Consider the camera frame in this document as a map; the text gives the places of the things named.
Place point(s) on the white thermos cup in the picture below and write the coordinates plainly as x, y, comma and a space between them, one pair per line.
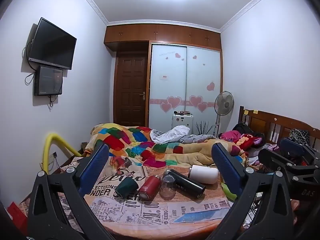
203, 174

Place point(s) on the red thermos bottle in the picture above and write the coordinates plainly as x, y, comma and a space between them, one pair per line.
148, 188

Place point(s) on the grey white cloth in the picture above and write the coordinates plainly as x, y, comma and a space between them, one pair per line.
172, 133

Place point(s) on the dark twig plant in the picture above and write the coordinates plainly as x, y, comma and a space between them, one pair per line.
203, 128

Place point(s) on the brown wooden headboard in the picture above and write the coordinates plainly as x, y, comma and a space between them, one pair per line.
267, 123

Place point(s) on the dark green cup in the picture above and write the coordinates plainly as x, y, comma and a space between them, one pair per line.
126, 188

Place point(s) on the black wall television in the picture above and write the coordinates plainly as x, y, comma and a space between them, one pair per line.
52, 45

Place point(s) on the colourful patchwork blanket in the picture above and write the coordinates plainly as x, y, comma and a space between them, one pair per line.
117, 137

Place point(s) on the standing pedestal fan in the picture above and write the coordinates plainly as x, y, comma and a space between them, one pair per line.
224, 103

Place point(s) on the black dotted bag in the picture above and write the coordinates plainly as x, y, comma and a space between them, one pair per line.
298, 133

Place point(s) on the frosted wardrobe with pink hearts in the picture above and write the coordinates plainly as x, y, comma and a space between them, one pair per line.
185, 80

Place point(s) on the small white appliance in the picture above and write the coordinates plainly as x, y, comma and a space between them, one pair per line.
182, 120

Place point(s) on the black thermos bottle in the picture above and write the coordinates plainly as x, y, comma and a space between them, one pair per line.
186, 183

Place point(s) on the newspaper print bed sheet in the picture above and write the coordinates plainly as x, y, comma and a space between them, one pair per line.
150, 212

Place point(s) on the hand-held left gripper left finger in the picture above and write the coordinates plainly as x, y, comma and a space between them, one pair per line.
95, 164

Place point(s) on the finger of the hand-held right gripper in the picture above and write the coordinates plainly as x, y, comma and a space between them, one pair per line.
292, 147
272, 158

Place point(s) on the yellow bent pipe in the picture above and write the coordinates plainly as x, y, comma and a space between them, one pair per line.
53, 138

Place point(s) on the small black wall monitor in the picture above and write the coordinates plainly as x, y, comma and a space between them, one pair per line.
48, 81

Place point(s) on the clear glass cup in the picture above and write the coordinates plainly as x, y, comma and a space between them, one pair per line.
167, 188

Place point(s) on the brown wooden door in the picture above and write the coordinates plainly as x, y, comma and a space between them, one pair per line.
130, 90

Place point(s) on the pink clothing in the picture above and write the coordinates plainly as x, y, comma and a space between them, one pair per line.
230, 135

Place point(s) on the light green plastic object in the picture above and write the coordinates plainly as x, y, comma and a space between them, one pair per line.
228, 192

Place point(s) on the red plush toy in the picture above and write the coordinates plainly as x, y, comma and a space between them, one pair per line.
250, 141

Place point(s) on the red box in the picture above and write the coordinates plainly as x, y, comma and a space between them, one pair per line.
17, 215

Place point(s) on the brown wooden overhead cabinets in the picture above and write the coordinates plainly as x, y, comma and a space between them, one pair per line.
162, 33

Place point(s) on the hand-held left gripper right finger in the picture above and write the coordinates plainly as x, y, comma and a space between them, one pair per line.
225, 168

